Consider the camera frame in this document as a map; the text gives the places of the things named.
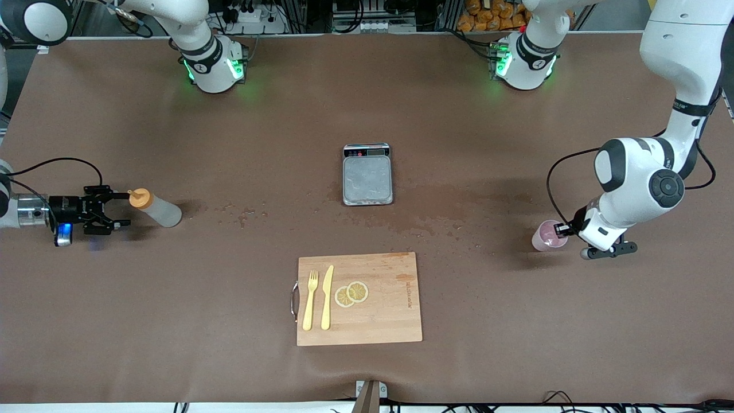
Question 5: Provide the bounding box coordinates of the pink cup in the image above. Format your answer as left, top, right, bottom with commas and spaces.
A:
532, 220, 568, 252

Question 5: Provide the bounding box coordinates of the clear squeeze bottle orange cap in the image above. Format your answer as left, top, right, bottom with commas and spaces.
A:
127, 188, 183, 228

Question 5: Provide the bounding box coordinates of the wooden cutting board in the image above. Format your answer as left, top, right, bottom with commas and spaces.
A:
296, 252, 423, 347

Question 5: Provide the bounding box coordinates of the silver kitchen scale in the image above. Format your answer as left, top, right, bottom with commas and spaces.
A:
342, 143, 395, 207

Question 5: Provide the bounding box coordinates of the orange snack pile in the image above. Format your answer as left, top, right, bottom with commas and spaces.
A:
457, 0, 531, 33

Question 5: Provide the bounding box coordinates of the yellow plastic fork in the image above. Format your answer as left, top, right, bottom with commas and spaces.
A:
302, 270, 319, 332

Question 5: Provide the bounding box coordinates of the white power strip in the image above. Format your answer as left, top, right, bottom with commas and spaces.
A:
221, 5, 287, 35

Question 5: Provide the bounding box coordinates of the yellow plastic knife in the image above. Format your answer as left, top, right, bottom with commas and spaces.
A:
321, 264, 334, 331

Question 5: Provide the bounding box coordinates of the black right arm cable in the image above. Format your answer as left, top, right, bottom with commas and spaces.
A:
6, 157, 104, 193

